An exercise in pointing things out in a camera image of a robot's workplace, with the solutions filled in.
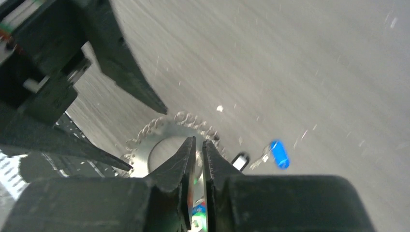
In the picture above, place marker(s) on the black key tag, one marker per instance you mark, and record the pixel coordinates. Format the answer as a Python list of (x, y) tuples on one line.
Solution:
[(241, 161)]

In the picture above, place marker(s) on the blue key tag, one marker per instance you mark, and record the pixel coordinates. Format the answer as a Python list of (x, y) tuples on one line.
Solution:
[(280, 154)]

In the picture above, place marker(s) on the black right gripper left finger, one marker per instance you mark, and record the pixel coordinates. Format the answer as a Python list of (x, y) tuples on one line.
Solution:
[(160, 202)]

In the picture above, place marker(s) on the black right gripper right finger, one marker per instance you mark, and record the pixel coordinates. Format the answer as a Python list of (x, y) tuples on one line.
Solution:
[(278, 203)]

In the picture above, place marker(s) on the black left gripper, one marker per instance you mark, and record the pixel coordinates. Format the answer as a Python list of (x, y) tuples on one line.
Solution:
[(46, 35)]

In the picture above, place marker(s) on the silver metal key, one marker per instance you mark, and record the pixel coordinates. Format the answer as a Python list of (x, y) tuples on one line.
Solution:
[(264, 158)]

